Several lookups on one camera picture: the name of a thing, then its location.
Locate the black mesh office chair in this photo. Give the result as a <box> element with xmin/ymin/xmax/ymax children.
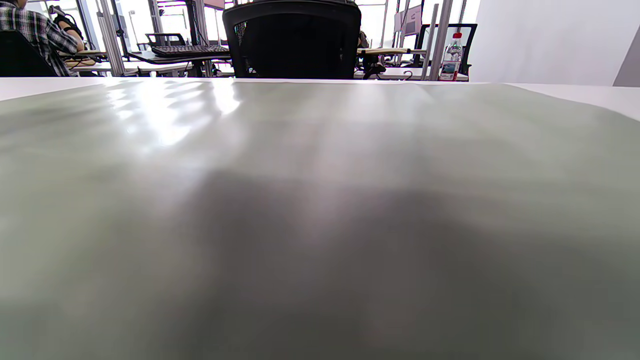
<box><xmin>222</xmin><ymin>0</ymin><xmax>362</xmax><ymax>80</ymax></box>

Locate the grey metal frame leg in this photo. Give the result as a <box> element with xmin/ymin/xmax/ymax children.
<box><xmin>97</xmin><ymin>0</ymin><xmax>127</xmax><ymax>77</ymax></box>

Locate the clear plastic water bottle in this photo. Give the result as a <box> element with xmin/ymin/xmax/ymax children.
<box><xmin>439</xmin><ymin>32</ymin><xmax>465</xmax><ymax>82</ymax></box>

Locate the green desk mat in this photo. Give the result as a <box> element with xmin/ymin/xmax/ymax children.
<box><xmin>0</xmin><ymin>80</ymin><xmax>640</xmax><ymax>360</ymax></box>

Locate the silver aluminium frame post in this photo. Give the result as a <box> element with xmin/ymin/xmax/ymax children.
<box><xmin>421</xmin><ymin>0</ymin><xmax>455</xmax><ymax>81</ymax></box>

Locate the black computer desk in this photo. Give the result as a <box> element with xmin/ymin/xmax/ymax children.
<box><xmin>127</xmin><ymin>50</ymin><xmax>233</xmax><ymax>78</ymax></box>

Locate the black keyboard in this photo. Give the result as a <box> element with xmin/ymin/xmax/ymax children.
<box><xmin>150</xmin><ymin>44</ymin><xmax>231</xmax><ymax>57</ymax></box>

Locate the beige padded bar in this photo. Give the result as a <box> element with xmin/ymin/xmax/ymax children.
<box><xmin>357</xmin><ymin>47</ymin><xmax>427</xmax><ymax>56</ymax></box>

